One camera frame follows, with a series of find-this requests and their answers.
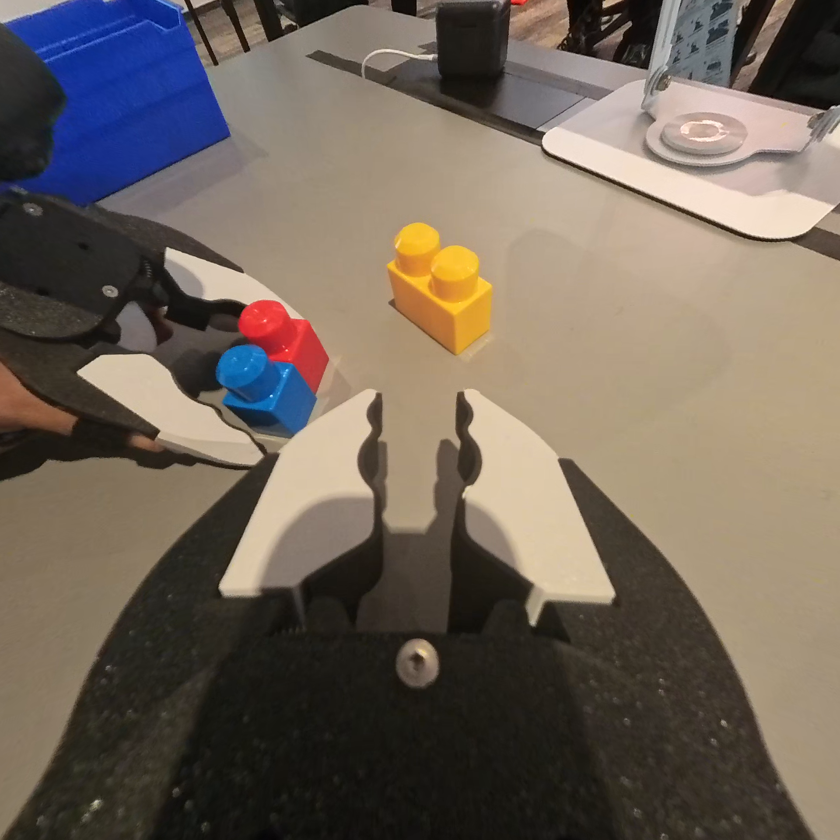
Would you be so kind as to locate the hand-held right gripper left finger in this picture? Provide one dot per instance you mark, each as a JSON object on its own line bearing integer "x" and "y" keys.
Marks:
{"x": 302, "y": 518}

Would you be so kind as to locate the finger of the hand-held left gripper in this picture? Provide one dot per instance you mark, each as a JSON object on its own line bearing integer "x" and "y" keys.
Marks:
{"x": 177, "y": 420}
{"x": 223, "y": 279}

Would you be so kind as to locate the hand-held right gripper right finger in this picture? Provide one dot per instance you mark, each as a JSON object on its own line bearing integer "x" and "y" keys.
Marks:
{"x": 531, "y": 525}

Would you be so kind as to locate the red one-stud block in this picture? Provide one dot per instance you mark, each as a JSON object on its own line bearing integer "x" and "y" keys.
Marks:
{"x": 289, "y": 341}

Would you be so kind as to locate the blue one-stud block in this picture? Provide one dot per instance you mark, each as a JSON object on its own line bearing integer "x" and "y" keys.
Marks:
{"x": 269, "y": 394}

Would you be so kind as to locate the blue plastic bin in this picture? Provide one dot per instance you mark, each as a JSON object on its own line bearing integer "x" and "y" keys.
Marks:
{"x": 118, "y": 98}

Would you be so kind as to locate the yellow two-stud block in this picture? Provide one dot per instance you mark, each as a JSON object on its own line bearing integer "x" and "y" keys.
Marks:
{"x": 453, "y": 308}

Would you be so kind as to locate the person's left hand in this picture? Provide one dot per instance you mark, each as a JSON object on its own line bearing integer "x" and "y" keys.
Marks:
{"x": 26, "y": 407}

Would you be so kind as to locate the black cube charger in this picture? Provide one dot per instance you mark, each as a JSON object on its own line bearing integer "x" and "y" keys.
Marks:
{"x": 472, "y": 39}

